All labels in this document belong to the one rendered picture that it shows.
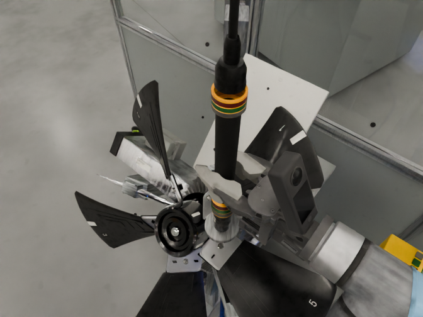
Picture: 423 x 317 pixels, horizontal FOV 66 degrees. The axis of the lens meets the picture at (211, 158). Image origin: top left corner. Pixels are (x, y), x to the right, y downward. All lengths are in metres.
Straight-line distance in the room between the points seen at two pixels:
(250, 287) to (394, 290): 0.37
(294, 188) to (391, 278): 0.16
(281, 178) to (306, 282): 0.43
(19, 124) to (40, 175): 0.59
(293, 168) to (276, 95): 0.53
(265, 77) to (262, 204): 0.53
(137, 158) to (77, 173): 1.53
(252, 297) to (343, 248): 0.35
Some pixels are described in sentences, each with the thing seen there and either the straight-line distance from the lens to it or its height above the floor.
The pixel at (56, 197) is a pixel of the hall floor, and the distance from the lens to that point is 2.46.
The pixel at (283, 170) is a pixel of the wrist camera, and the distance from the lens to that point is 0.39.
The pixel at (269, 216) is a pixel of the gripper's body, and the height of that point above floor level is 1.51.
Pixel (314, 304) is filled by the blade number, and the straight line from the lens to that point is 0.78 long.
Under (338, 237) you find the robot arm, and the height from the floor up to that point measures 1.52.
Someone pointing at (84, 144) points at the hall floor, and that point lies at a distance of 2.68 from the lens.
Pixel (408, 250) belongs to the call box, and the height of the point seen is 1.07.
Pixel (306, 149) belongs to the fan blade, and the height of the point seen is 1.42.
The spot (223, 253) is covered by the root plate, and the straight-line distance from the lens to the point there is 0.78.
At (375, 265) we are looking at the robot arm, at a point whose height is 1.51.
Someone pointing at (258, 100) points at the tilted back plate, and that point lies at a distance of 0.93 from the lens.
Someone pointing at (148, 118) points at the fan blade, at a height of 1.34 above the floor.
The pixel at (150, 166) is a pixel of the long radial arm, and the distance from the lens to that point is 0.99.
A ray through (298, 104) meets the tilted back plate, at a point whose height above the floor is 1.32.
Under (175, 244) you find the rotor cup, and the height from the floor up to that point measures 1.20.
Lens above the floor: 1.91
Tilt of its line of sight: 53 degrees down
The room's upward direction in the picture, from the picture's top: straight up
